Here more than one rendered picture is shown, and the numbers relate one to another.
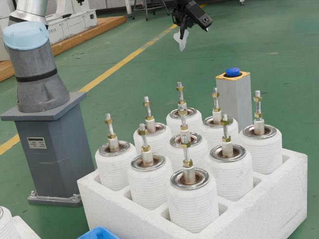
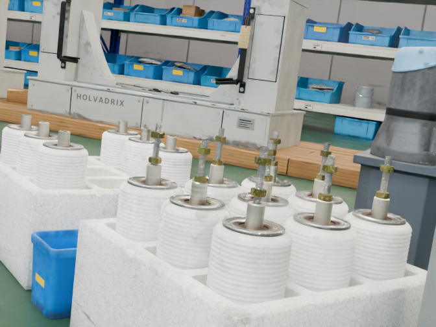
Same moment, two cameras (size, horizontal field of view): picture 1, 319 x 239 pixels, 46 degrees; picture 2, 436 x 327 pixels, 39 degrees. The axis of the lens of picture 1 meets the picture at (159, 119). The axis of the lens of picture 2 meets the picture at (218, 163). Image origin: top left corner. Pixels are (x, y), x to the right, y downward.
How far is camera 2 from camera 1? 1.21 m
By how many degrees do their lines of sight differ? 89
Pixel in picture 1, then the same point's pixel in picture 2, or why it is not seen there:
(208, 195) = (121, 193)
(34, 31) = (410, 50)
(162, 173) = (188, 187)
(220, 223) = (107, 232)
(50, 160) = not seen: hidden behind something
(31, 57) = (394, 82)
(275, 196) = (160, 298)
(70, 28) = not seen: outside the picture
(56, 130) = (363, 183)
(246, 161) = (167, 207)
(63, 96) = (399, 150)
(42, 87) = (388, 126)
